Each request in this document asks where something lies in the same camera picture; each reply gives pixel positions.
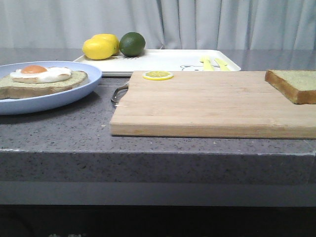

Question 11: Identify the metal cutting board handle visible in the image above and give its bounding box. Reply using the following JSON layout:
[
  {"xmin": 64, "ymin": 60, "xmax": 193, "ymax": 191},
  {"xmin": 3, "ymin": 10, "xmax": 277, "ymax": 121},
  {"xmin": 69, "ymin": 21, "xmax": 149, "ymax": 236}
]
[{"xmin": 111, "ymin": 82, "xmax": 129, "ymax": 106}]

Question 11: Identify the lemon slice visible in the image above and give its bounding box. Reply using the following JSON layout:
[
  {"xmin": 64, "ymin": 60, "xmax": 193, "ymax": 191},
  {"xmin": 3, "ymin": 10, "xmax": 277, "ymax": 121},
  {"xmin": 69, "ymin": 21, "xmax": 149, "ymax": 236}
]
[{"xmin": 142, "ymin": 71, "xmax": 173, "ymax": 80}]

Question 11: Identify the yellow lemon rear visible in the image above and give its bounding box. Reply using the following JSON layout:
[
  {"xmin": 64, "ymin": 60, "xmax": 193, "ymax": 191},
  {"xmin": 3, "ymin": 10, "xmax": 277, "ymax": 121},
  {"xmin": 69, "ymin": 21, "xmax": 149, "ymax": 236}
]
[{"xmin": 92, "ymin": 34, "xmax": 119, "ymax": 56}]

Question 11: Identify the green lime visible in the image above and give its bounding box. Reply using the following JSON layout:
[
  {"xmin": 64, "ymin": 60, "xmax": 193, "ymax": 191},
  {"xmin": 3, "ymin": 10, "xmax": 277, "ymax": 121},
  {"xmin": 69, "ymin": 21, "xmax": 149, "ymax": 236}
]
[{"xmin": 119, "ymin": 32, "xmax": 146, "ymax": 57}]

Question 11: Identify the yellow plastic fork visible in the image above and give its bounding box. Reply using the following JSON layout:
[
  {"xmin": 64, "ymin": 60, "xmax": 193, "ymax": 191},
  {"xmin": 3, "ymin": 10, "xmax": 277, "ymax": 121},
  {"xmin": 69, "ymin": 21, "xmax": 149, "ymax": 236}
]
[{"xmin": 200, "ymin": 55, "xmax": 214, "ymax": 71}]

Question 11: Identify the wooden cutting board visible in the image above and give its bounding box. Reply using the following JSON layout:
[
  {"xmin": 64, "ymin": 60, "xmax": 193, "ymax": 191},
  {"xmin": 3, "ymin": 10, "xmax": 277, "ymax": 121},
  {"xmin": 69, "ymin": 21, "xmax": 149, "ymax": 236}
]
[{"xmin": 110, "ymin": 71, "xmax": 316, "ymax": 139}]

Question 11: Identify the yellow plastic knife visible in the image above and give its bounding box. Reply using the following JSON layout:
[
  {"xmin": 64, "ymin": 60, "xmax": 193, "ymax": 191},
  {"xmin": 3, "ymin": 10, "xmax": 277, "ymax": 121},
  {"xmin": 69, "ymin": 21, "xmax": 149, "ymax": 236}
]
[{"xmin": 214, "ymin": 58, "xmax": 230, "ymax": 71}]

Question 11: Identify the grey curtain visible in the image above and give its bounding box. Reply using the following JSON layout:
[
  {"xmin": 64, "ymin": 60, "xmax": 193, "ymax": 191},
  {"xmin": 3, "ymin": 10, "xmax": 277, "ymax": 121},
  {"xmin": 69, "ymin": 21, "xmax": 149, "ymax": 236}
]
[{"xmin": 0, "ymin": 0, "xmax": 316, "ymax": 50}]

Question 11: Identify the bread slice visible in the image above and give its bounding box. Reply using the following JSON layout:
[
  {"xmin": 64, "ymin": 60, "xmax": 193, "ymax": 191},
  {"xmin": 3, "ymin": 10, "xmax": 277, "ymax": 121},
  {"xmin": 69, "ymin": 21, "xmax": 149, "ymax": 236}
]
[
  {"xmin": 265, "ymin": 70, "xmax": 316, "ymax": 104},
  {"xmin": 0, "ymin": 71, "xmax": 88, "ymax": 99}
]

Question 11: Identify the yellow lemon front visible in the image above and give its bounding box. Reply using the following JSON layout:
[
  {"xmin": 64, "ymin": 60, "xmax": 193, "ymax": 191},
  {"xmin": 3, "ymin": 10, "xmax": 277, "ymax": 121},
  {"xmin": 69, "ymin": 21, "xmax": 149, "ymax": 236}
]
[{"xmin": 82, "ymin": 38, "xmax": 115, "ymax": 60}]

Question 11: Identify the yellow lemon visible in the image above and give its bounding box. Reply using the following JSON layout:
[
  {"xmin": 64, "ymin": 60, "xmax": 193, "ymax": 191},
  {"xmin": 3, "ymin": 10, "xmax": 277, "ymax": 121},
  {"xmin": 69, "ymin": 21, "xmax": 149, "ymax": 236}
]
[
  {"xmin": 82, "ymin": 38, "xmax": 115, "ymax": 60},
  {"xmin": 92, "ymin": 34, "xmax": 119, "ymax": 56}
]

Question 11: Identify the white bear tray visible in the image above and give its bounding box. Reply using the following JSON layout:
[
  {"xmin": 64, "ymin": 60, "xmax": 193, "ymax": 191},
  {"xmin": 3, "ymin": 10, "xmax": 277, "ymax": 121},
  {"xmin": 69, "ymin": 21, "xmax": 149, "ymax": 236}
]
[{"xmin": 75, "ymin": 49, "xmax": 240, "ymax": 77}]

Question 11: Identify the fried egg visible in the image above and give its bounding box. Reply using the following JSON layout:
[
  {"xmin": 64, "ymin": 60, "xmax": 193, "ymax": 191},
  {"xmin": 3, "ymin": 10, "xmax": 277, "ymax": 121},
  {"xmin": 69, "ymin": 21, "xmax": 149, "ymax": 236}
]
[{"xmin": 10, "ymin": 65, "xmax": 72, "ymax": 83}]

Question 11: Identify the blue plate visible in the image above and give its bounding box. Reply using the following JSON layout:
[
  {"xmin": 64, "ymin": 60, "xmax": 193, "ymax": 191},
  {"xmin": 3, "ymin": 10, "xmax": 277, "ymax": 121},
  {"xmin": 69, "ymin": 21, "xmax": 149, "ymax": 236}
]
[{"xmin": 0, "ymin": 61, "xmax": 102, "ymax": 115}]

